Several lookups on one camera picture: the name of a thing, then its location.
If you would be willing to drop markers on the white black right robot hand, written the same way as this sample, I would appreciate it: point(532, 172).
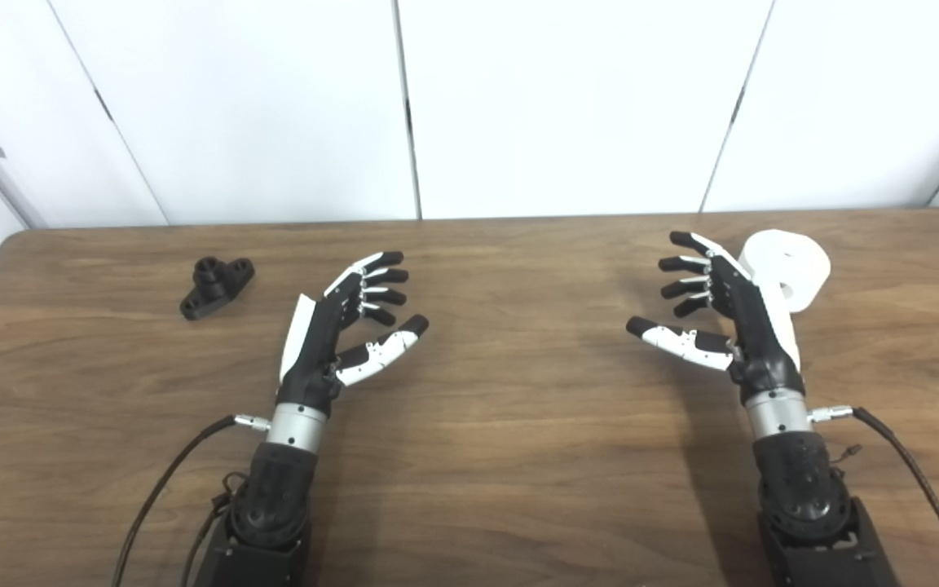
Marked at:
point(755, 334)

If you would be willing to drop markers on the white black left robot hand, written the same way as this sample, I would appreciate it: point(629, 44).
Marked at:
point(315, 342)

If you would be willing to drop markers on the round white plastic piece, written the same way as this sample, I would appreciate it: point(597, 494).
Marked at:
point(795, 265)

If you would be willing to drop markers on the black flanged holder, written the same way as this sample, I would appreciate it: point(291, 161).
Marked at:
point(213, 285)

